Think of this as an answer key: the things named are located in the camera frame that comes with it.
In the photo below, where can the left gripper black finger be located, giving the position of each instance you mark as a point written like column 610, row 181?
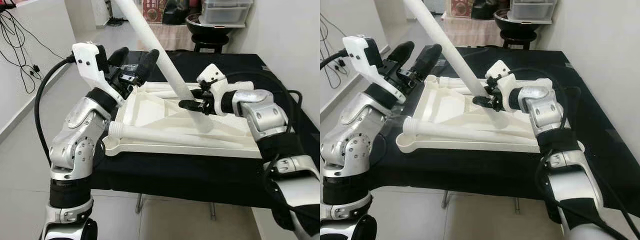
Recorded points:
column 119, row 56
column 148, row 62
column 430, row 57
column 402, row 51

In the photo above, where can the beige cloth covered table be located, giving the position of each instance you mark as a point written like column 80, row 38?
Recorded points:
column 165, row 37
column 470, row 32

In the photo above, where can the white plastic ribbed table top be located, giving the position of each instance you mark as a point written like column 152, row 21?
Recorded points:
column 440, row 107
column 145, row 112

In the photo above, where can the red printed box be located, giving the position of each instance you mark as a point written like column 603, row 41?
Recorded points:
column 152, row 10
column 461, row 7

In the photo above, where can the large black round basin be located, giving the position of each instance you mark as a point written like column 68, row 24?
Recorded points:
column 516, row 19
column 210, row 24

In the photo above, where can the clear plastic storage box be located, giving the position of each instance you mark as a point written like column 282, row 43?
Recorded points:
column 532, row 10
column 225, row 12

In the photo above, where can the metal table leg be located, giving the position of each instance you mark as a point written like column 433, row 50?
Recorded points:
column 213, row 211
column 140, row 204
column 446, row 200

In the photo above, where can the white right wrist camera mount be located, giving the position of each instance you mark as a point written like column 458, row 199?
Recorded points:
column 497, row 70
column 212, row 75

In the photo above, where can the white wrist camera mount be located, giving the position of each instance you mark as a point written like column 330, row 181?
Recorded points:
column 212, row 75
column 497, row 70
column 87, row 62
column 357, row 52

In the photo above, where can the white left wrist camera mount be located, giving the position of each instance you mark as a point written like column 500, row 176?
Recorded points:
column 87, row 62
column 357, row 52

